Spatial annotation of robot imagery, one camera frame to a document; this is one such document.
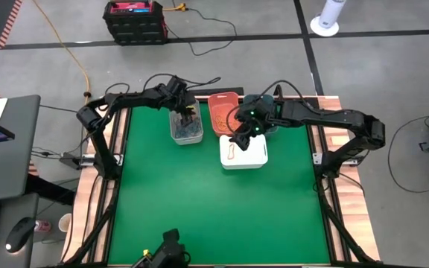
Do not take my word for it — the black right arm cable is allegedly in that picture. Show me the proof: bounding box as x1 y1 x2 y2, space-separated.
258 79 313 109

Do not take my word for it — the black power adapter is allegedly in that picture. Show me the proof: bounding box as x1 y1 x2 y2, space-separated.
58 152 101 170

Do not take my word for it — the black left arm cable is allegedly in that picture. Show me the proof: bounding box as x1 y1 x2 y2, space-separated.
141 73 223 92

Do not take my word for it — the blue plastic basket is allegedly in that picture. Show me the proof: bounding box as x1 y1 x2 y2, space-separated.
243 93 279 135

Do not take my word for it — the pile of orange rubber bands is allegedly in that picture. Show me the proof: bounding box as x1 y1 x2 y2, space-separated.
214 106 235 132

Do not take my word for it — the white pole with round base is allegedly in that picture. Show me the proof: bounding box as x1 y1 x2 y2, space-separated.
309 0 348 38

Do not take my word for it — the black device with yellow tag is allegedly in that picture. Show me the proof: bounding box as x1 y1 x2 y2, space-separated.
131 228 192 268

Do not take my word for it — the clear plastic bin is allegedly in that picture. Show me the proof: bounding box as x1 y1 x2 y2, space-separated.
168 100 205 147

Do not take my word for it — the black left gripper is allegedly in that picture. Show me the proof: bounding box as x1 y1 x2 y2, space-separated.
168 75 197 128

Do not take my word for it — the yellow extension cord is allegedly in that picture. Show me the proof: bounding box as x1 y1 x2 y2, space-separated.
31 0 91 139

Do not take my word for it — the orange plastic basket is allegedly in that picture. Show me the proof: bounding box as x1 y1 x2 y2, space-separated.
207 91 243 137

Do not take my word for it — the dark grey desk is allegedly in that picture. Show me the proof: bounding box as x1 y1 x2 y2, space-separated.
0 193 39 268

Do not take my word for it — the tangle of mixed rubber bands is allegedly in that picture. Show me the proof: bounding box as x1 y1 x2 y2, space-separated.
172 114 203 140

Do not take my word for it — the yellow plug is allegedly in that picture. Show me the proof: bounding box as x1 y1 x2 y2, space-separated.
162 2 188 13

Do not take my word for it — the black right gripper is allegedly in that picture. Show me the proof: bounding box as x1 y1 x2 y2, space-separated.
229 118 262 152

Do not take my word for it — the red drink can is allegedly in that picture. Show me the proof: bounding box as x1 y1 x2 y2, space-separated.
34 220 53 234

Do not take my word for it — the black and red tool case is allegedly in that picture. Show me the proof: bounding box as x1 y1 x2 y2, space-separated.
101 0 169 47

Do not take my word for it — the green table mat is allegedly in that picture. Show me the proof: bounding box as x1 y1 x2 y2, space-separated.
108 102 331 265

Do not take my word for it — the black metal table frame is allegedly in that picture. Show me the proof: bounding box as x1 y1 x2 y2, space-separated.
60 87 381 268

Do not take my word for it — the black computer mouse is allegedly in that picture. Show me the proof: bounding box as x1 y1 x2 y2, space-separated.
4 217 37 255

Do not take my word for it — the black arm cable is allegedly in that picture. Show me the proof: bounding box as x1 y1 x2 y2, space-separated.
258 79 313 109
141 73 223 92

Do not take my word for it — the paper cup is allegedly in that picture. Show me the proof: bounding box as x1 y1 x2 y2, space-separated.
57 212 74 234

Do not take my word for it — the thin black floor cable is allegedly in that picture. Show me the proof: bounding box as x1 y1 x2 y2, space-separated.
387 115 429 194

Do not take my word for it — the large white upturned basket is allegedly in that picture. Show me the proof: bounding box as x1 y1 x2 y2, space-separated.
218 133 269 170

